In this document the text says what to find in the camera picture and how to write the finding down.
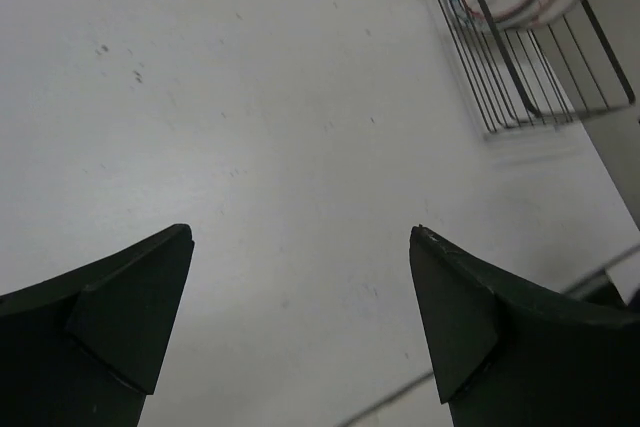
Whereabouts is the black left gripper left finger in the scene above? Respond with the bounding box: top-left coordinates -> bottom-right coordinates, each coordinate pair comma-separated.
1,224 -> 195,426

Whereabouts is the metal wire dish rack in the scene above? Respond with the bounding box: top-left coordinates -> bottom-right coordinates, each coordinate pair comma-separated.
428,0 -> 636,135

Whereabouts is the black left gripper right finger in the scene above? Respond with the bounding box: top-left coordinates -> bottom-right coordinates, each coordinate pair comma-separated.
409,226 -> 639,426

